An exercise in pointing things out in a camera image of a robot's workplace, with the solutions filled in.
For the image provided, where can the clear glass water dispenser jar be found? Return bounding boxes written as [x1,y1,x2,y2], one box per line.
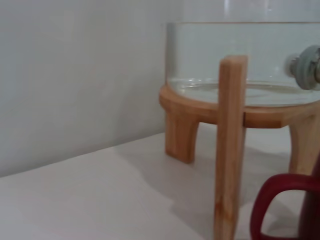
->
[165,0,320,109]

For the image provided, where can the wooden dispenser stand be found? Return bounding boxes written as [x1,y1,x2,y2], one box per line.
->
[158,54,320,240]

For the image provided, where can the chrome faucet with lever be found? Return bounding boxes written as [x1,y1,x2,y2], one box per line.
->
[285,44,320,91]

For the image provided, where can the red cup with white inside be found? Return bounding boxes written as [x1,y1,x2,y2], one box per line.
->
[250,154,320,240]

